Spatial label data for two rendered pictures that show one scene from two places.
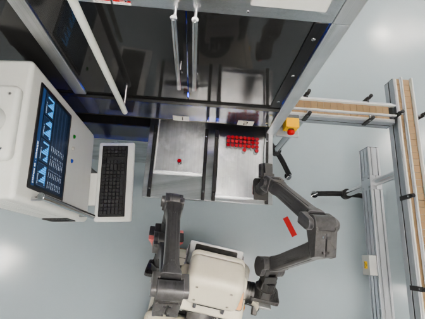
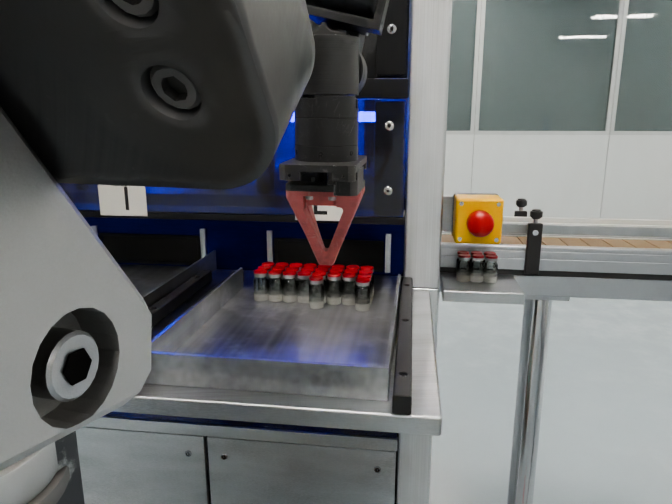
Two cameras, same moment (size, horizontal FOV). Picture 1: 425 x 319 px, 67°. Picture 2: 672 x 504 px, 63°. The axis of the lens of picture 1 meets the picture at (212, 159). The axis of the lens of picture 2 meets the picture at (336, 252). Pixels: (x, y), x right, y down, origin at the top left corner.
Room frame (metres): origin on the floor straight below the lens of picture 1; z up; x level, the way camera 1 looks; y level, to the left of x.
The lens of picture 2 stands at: (-0.13, -0.40, 1.15)
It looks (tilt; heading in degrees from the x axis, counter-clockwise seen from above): 13 degrees down; 16
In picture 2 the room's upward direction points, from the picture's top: straight up
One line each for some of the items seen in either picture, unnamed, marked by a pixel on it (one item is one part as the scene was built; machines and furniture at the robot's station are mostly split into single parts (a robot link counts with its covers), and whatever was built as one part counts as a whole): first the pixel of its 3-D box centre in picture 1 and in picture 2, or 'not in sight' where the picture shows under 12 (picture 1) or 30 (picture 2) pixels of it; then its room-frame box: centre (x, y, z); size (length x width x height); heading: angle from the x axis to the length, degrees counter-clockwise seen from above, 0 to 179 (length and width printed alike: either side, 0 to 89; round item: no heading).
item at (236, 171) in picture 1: (241, 166); (295, 317); (0.51, -0.16, 0.90); 0.34 x 0.26 x 0.04; 8
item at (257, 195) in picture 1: (261, 188); (326, 138); (0.35, -0.25, 1.13); 0.10 x 0.07 x 0.07; 8
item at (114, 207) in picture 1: (112, 180); not in sight; (0.30, 0.51, 0.82); 0.40 x 0.14 x 0.02; 13
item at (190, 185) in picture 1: (210, 157); (186, 319); (0.52, 0.01, 0.87); 0.70 x 0.48 x 0.02; 98
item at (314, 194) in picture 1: (343, 195); not in sight; (0.70, -1.10, 0.07); 0.50 x 0.08 x 0.14; 98
